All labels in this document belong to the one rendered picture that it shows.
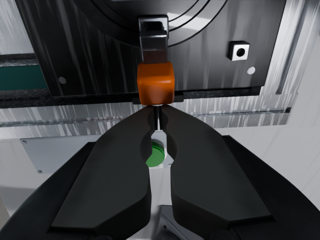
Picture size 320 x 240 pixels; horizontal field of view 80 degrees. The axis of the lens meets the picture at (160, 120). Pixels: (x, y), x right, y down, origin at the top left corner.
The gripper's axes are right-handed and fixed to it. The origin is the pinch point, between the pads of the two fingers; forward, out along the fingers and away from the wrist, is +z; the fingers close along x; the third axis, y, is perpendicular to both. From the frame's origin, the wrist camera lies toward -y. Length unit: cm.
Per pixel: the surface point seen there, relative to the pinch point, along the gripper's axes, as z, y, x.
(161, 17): 6.3, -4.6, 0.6
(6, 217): 106, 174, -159
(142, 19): 6.3, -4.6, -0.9
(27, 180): 20.4, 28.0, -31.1
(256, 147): 20.3, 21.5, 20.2
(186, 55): 9.2, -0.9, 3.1
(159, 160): 9.0, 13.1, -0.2
